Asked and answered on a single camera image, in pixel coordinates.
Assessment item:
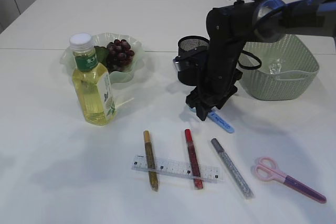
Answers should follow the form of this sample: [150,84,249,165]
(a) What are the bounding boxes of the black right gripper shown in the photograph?
[186,38,243,121]

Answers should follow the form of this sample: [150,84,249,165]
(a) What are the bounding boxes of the blue handled scissors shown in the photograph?
[189,107,235,134]

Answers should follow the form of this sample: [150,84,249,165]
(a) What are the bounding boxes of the clear plastic sheet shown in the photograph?
[268,58,286,74]

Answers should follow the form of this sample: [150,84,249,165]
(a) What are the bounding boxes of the pink handled scissors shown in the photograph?
[255,156,327,204]

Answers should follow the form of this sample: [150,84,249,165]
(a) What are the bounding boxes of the purple grape bunch with leaf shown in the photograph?
[95,39,135,73]

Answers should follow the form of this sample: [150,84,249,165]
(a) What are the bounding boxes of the green tea bottle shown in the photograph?
[69,33,116,126]

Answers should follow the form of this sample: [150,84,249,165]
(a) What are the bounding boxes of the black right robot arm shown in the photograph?
[186,0,335,120]

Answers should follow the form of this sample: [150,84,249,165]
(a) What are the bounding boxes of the clear plastic ruler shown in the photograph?
[131,155,224,183]

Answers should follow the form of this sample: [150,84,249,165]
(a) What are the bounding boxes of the black mesh pen holder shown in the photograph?
[177,36,209,87]

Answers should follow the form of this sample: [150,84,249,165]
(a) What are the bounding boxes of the red glitter pen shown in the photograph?
[184,129,203,189]

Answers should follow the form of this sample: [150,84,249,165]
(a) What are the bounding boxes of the gold glitter pen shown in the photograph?
[143,130,159,192]

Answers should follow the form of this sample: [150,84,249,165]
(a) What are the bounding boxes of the pale green wavy plate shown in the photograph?
[60,32,146,83]

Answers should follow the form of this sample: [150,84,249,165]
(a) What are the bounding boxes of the green woven plastic basket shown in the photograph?
[239,35,320,101]

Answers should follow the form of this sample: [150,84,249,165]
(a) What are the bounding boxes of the silver glitter pen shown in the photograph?
[211,138,254,199]

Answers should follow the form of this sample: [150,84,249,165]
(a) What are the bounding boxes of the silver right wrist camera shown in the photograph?
[172,47,211,73]

